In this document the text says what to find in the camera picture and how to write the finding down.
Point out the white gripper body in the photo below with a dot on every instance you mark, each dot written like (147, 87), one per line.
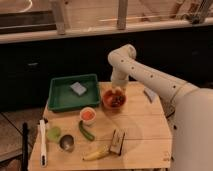
(116, 87)

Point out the dark grapes bunch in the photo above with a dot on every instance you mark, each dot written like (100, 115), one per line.
(116, 101)

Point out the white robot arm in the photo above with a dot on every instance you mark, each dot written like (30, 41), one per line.
(192, 142)

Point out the red bowl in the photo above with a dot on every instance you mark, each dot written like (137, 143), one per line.
(109, 95)

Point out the grey sponge block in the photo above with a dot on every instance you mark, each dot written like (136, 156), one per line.
(78, 88)

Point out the white cup with orange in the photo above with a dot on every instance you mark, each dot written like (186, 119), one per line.
(88, 115)

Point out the green cucumber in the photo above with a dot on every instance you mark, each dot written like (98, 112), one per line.
(85, 132)

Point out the brown wooden block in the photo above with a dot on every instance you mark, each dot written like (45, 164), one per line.
(117, 142)

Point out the green plastic tray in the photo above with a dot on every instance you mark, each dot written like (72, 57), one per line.
(62, 98)

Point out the yellow banana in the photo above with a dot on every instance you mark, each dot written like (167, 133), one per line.
(98, 154)

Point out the small metal cup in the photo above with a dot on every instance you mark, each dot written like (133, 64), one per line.
(66, 143)

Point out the light green cup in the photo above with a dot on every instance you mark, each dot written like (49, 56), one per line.
(54, 134)

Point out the black pole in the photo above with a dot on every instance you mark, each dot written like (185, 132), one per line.
(24, 165)

